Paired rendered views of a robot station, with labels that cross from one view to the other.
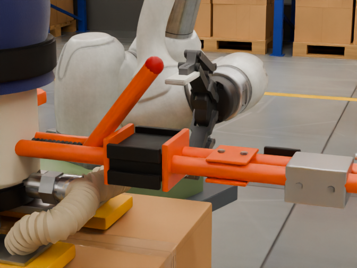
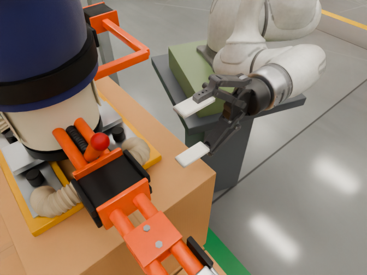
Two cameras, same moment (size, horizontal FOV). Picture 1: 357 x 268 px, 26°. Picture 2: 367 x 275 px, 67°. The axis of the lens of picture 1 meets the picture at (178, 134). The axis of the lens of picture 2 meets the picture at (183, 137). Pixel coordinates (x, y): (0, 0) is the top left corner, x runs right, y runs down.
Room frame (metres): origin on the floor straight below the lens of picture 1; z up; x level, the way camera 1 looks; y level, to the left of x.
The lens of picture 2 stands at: (0.78, -0.18, 1.45)
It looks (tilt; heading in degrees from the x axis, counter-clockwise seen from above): 48 degrees down; 32
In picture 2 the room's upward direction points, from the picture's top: straight up
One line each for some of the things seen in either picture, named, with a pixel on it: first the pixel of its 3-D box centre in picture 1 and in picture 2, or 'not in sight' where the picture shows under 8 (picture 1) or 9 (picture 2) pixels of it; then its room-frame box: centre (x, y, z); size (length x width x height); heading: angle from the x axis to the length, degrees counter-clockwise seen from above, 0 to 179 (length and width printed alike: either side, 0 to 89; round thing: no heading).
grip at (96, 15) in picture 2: not in sight; (99, 17); (1.35, 0.47, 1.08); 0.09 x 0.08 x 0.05; 161
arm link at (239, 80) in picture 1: (221, 93); (265, 88); (1.29, -0.07, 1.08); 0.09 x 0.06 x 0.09; 71
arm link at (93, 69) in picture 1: (93, 82); (234, 16); (1.73, 0.19, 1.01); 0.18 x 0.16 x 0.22; 127
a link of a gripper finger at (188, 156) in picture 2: not in sight; (192, 154); (1.10, -0.01, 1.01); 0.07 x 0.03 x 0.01; 161
